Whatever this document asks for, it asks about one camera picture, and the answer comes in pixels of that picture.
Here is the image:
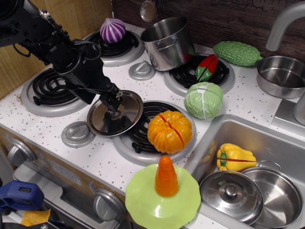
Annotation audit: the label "orange toy pumpkin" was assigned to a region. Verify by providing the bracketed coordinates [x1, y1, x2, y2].
[147, 110, 193, 154]

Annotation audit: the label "yellow toy bell pepper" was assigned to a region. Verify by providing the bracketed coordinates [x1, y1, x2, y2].
[216, 143, 257, 172]

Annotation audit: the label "yellow cloth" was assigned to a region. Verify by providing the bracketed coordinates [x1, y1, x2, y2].
[20, 209, 51, 227]

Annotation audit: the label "grey oven door handle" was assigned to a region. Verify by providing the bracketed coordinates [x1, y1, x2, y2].
[13, 165, 121, 229]

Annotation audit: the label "front left stove burner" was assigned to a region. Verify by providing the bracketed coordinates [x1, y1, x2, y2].
[21, 67, 87, 117]

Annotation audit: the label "tall steel pot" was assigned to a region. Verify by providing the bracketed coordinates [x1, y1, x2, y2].
[140, 17, 195, 71]

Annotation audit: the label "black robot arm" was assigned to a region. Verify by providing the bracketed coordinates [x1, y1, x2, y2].
[0, 0, 122, 112]

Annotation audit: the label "steel pan in sink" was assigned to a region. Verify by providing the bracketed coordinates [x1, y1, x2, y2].
[242, 160, 304, 229]

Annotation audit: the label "silver faucet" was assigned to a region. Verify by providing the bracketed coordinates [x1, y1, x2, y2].
[265, 1, 305, 125]

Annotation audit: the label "green toy cabbage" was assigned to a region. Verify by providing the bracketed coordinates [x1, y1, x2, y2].
[183, 82, 224, 120]

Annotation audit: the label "small steel pot lid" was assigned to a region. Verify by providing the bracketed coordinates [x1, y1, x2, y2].
[87, 90, 143, 137]

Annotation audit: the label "back right stove burner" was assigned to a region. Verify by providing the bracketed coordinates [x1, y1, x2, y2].
[163, 53, 235, 96]

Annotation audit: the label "hanging steel spoon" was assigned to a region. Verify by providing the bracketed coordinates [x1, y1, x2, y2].
[140, 0, 163, 22]

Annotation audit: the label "small steel bowl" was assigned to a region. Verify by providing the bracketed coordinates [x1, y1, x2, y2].
[256, 55, 305, 99]

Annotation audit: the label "orange toy carrot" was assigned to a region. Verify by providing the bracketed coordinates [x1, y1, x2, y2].
[154, 156, 179, 197]

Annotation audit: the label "back left stove burner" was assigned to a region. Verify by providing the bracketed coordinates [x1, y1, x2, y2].
[84, 31, 144, 67]

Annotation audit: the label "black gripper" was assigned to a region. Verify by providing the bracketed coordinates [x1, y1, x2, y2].
[58, 59, 123, 112]

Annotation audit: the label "red toy chili pepper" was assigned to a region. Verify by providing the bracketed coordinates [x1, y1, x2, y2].
[195, 54, 218, 82]

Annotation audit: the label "light green plastic plate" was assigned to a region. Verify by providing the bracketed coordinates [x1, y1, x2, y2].
[125, 164, 201, 229]

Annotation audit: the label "grey oven knob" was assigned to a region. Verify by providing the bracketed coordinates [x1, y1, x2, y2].
[7, 138, 37, 166]
[93, 188, 126, 221]

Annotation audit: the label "steel lid in sink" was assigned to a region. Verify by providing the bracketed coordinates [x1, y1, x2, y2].
[200, 171, 264, 225]

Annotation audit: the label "silver toy sink basin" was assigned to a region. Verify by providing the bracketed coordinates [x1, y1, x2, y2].
[184, 114, 305, 229]

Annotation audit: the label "grey top knob rear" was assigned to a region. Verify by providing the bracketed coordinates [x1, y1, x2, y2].
[129, 61, 156, 81]

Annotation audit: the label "green toy bitter gourd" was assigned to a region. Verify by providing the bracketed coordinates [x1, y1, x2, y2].
[213, 41, 263, 67]

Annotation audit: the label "front right stove burner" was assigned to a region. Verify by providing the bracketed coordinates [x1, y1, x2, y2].
[112, 101, 196, 166]

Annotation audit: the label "grey oven knob left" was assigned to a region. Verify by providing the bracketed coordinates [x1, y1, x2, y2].
[7, 138, 37, 166]

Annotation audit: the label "stove burner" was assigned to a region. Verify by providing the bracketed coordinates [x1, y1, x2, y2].
[112, 101, 196, 166]
[84, 31, 144, 67]
[163, 53, 235, 96]
[21, 67, 87, 117]

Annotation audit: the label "grey oven knob right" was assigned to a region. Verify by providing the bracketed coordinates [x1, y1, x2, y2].
[93, 188, 126, 221]

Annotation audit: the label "grey top knob front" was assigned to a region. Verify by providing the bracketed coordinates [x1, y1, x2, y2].
[61, 121, 95, 148]

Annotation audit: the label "purple striped toy onion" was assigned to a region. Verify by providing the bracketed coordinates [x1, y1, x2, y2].
[100, 18, 126, 43]

